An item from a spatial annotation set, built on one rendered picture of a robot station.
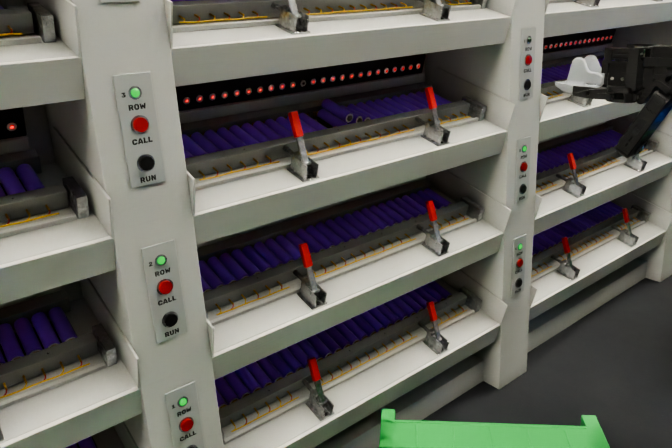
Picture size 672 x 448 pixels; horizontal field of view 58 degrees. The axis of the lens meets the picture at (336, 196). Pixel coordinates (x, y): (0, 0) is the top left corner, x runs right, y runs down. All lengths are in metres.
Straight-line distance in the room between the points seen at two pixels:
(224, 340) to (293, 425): 0.22
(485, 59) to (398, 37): 0.27
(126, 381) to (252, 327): 0.18
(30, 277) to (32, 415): 0.17
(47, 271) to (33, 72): 0.20
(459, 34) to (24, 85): 0.63
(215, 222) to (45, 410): 0.28
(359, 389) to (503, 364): 0.37
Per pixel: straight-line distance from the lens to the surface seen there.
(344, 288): 0.94
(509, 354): 1.32
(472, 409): 1.28
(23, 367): 0.81
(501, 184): 1.15
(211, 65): 0.73
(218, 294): 0.87
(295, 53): 0.79
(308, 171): 0.84
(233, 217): 0.77
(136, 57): 0.68
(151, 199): 0.71
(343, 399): 1.03
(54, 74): 0.66
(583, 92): 1.03
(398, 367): 1.10
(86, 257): 0.71
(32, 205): 0.74
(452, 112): 1.10
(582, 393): 1.36
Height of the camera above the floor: 0.77
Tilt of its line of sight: 18 degrees down
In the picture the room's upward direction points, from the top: 3 degrees counter-clockwise
